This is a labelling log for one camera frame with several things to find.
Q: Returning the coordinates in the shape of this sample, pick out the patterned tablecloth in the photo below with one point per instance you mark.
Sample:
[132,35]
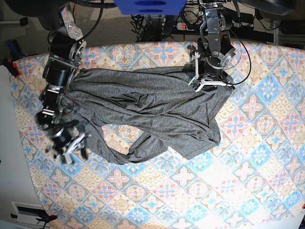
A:
[255,175]

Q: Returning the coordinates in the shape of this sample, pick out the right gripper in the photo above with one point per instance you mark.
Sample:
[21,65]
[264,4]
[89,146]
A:
[64,144]

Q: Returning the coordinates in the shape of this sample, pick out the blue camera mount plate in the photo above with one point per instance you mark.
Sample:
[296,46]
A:
[150,7]

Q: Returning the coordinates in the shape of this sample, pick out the white power strip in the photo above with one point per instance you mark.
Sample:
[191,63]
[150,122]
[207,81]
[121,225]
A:
[181,26]

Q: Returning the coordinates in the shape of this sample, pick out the red black clamp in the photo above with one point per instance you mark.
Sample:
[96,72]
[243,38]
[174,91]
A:
[11,66]

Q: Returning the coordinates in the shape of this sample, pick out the black orange clamp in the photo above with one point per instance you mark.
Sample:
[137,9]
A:
[44,218]

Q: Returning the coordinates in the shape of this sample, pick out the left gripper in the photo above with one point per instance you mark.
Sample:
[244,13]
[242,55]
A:
[208,76]

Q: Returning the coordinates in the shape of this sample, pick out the white vent panel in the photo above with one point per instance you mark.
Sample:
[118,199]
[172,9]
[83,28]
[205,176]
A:
[27,214]

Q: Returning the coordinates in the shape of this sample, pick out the grey t-shirt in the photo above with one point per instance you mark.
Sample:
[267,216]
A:
[159,101]

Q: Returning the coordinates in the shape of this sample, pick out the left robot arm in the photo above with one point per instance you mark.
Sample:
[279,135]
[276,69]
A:
[214,51]

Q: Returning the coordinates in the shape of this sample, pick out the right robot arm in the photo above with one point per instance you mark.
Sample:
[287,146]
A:
[66,45]

